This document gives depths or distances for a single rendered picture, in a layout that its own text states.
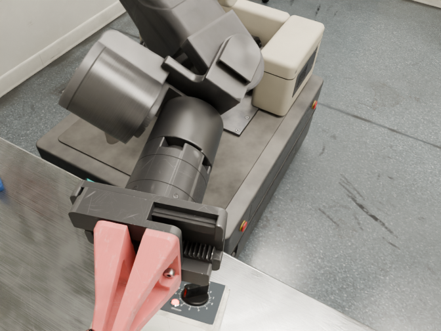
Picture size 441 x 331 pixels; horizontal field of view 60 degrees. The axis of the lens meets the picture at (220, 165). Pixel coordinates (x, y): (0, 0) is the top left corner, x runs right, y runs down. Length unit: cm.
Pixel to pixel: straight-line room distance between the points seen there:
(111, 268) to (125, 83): 13
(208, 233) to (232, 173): 89
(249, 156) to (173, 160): 92
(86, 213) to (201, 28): 18
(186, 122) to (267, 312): 31
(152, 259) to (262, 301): 32
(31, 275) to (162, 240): 37
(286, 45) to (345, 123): 76
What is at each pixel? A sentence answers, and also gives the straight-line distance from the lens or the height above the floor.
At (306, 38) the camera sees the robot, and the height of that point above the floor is 58.
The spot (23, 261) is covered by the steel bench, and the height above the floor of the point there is 75.
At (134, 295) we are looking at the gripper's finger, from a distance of 23.
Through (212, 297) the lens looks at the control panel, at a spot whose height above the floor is 79.
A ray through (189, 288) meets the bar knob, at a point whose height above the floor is 82.
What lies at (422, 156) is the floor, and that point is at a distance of 194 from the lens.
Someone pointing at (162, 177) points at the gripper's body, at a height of 104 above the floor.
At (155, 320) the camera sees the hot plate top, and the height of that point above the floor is 84.
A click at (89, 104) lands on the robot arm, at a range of 29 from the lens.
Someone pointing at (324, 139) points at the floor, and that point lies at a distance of 183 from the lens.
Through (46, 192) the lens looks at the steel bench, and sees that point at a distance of 66.
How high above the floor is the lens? 124
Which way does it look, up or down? 50 degrees down
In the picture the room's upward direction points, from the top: 4 degrees clockwise
